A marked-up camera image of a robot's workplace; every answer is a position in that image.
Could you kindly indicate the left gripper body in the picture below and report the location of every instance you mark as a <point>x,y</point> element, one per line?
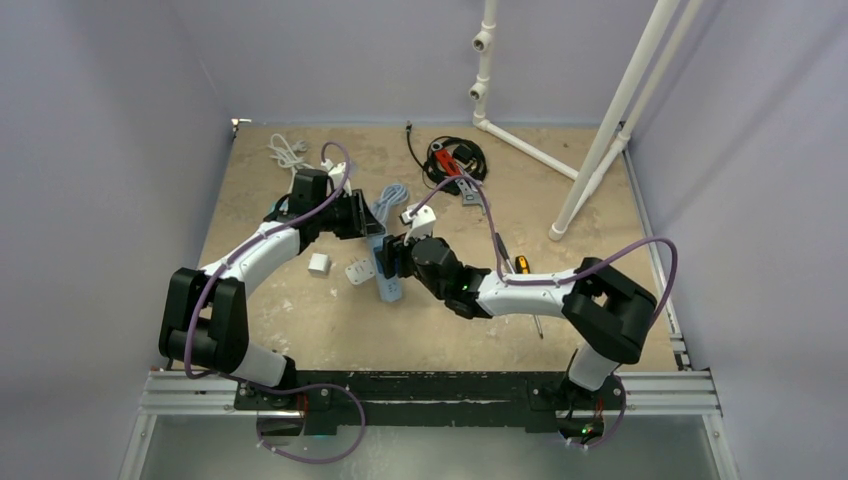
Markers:
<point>340,218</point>

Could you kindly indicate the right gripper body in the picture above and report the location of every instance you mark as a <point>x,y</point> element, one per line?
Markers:
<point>391,255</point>

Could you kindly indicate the white grey adapter block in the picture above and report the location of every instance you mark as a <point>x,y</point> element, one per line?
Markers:
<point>360,271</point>

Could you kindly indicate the blue power strip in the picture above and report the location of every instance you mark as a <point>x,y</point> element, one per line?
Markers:
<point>389,289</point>

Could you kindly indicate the white charger plug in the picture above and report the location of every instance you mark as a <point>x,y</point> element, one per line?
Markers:
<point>319,265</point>

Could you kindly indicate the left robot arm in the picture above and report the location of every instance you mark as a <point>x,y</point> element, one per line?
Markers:
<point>205,320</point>

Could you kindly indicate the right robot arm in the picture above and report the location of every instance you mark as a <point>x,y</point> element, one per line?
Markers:
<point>612,313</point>

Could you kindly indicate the red adjustable wrench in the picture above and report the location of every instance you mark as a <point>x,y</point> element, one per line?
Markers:
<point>470,196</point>

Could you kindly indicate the yellow black screwdriver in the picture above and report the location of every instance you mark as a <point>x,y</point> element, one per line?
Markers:
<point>521,266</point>

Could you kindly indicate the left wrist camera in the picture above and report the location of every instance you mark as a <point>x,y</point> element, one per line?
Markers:
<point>336,172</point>

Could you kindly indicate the black handle hammer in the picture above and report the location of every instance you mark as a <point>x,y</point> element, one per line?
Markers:
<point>503,253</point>

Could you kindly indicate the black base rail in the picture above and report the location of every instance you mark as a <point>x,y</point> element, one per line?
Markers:
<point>535,401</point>

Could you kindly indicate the white pvc pipe frame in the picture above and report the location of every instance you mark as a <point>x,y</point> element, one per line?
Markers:
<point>578,62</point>

